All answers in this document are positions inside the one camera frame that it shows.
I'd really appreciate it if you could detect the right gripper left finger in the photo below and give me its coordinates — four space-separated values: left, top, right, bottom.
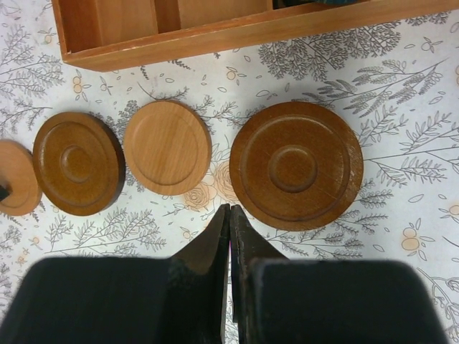
168 204 230 343

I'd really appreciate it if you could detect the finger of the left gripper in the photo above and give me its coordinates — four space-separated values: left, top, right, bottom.
0 181 11 201

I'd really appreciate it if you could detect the light wooden coaster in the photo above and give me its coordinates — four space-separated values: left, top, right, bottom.
123 100 212 196
1 140 42 216

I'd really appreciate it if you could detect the orange wooden compartment box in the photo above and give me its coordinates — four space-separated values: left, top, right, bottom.
52 1 458 72

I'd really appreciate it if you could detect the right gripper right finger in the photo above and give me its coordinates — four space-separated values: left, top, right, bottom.
229 205 290 343

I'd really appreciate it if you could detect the dark wooden coaster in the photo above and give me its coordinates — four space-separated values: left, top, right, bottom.
32 112 126 216
229 102 364 231

